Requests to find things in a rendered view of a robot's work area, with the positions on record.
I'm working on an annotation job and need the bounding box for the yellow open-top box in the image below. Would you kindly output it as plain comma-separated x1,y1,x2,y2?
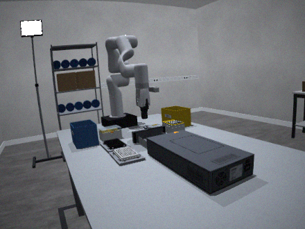
161,106,191,127

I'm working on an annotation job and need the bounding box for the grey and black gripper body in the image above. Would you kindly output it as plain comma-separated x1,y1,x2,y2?
136,87,150,108

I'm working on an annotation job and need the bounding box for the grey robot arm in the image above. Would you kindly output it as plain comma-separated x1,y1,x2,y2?
105,35,159,118

